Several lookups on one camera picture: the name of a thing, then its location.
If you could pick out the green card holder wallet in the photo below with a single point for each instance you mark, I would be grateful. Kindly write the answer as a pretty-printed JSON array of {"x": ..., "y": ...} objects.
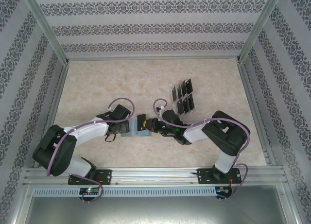
[{"x": 132, "y": 129}]

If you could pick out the grey metal sheet tray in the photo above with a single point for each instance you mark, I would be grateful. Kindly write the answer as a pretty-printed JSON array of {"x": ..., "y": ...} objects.
[{"x": 155, "y": 211}]

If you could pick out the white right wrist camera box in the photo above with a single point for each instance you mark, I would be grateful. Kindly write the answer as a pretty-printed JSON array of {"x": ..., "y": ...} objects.
[{"x": 159, "y": 109}]

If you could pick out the aluminium frame post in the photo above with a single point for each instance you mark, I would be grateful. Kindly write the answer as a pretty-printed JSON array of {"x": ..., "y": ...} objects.
[
  {"x": 261, "y": 24},
  {"x": 43, "y": 24}
]

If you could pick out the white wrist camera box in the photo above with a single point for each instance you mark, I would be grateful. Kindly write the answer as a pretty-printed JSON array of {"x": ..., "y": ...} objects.
[
  {"x": 159, "y": 109},
  {"x": 110, "y": 108}
]

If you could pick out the small controller circuit board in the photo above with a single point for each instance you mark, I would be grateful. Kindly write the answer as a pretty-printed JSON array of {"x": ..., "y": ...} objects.
[
  {"x": 88, "y": 191},
  {"x": 224, "y": 190}
]

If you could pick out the clear acrylic card rack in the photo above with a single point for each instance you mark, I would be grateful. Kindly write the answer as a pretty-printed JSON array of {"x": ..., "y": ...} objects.
[{"x": 174, "y": 106}]

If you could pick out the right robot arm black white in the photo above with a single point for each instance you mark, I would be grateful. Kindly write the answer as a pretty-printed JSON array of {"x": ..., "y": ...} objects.
[{"x": 226, "y": 136}]

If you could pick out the black credit card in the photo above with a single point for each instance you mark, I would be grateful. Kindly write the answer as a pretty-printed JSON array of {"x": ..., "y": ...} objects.
[
  {"x": 180, "y": 107},
  {"x": 179, "y": 91},
  {"x": 184, "y": 88},
  {"x": 174, "y": 93},
  {"x": 141, "y": 122},
  {"x": 189, "y": 86},
  {"x": 192, "y": 102},
  {"x": 186, "y": 105}
]

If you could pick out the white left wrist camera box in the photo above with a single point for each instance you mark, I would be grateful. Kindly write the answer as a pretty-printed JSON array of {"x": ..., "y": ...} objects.
[{"x": 110, "y": 108}]

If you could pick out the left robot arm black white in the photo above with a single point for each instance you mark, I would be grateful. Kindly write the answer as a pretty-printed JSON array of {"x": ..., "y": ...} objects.
[{"x": 56, "y": 148}]

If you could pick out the long aluminium base rail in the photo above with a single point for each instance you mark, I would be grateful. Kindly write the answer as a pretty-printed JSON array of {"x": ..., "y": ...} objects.
[{"x": 150, "y": 175}]

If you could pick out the aluminium side rail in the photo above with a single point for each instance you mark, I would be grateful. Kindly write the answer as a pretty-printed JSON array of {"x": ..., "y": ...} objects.
[
  {"x": 250, "y": 95},
  {"x": 53, "y": 109}
]

